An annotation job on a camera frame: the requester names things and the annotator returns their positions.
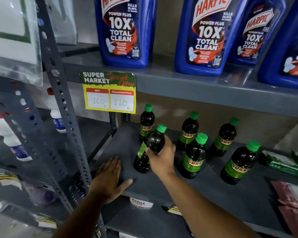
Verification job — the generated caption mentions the white bottle red cap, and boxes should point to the white bottle red cap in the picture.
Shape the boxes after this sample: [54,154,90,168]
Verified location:
[0,109,33,162]
[46,87,67,134]

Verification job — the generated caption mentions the yellow green price tag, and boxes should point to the yellow green price tag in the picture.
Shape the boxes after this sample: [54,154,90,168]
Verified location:
[79,71,137,114]

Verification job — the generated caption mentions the clear plastic white packet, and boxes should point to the clear plastic white packet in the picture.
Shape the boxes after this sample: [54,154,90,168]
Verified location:
[0,0,43,87]

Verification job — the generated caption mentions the grey perforated rack upright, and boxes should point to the grey perforated rack upright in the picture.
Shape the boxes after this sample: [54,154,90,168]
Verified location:
[35,0,107,238]
[0,74,73,213]

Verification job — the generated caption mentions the person's left forearm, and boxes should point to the person's left forearm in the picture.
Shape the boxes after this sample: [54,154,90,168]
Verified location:
[51,190,107,238]

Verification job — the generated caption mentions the pink wipes packet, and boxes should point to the pink wipes packet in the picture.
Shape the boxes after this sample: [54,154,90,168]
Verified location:
[271,180,298,211]
[278,206,298,238]

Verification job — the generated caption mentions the person's left hand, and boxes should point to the person's left hand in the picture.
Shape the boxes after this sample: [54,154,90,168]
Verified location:
[89,157,133,205]

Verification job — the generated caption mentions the person's right forearm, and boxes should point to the person's right forearm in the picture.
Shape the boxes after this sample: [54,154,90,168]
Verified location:
[160,171,261,238]

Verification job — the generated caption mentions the blurry yellow white packet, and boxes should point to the blurry yellow white packet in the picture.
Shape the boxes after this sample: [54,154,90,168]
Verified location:
[0,172,23,191]
[35,215,58,230]

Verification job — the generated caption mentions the person's right hand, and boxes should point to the person's right hand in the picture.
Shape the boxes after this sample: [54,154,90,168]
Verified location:
[145,135,176,180]

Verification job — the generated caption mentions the dark green-capped cleaner bottle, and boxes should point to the dark green-capped cleaner bottle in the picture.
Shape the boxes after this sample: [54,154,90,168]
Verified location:
[134,123,167,174]

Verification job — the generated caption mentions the blue toilet cleaner bottle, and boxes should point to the blue toilet cleaner bottle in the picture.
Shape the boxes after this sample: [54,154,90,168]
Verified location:
[149,0,157,54]
[257,0,298,90]
[94,0,154,68]
[174,0,250,77]
[227,0,287,66]

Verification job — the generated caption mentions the group of dark bottles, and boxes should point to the group of dark bottles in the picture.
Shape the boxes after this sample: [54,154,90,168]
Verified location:
[139,104,261,185]

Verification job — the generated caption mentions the yellow black label packet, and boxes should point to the yellow black label packet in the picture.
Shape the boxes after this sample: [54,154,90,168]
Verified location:
[161,206,183,216]

